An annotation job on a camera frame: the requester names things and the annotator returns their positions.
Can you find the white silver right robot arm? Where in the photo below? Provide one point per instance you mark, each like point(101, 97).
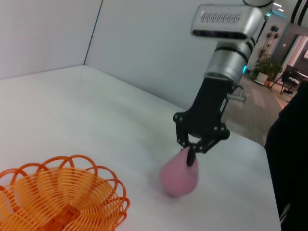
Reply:
point(226, 62)

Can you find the orange plastic woven basket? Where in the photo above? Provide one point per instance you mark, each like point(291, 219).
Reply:
point(62, 211)

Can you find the black robot torso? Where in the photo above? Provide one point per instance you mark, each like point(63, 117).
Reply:
point(288, 156)

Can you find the white plant pot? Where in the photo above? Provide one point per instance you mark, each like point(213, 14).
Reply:
point(261, 78)

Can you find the orange plant pot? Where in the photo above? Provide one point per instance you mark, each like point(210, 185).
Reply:
point(267, 83)

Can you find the green exit sign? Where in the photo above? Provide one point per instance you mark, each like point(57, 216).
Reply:
point(268, 15)

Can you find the pink peach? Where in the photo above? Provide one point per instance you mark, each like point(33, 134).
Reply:
point(179, 178)

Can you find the green potted plant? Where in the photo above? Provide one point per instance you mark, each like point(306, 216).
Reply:
point(267, 66)

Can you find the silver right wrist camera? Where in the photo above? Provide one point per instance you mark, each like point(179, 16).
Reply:
point(223, 21)

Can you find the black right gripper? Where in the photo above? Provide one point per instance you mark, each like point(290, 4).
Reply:
point(207, 110)

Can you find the black office chair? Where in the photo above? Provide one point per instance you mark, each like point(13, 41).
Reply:
point(291, 77)

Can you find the tall dried plant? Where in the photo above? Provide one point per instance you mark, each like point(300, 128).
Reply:
point(267, 45)

